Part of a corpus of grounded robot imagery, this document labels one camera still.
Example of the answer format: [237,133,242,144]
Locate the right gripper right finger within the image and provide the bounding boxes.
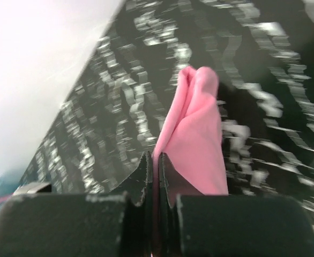
[158,153,314,256]

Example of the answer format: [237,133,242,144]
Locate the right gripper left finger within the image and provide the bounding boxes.
[0,152,152,256]

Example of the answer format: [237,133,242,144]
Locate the pink t shirt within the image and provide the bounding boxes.
[151,65,230,257]

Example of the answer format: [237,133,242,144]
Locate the cyan t shirt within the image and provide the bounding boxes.
[0,171,22,206]

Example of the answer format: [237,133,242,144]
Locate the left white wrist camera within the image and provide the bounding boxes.
[13,182,52,195]

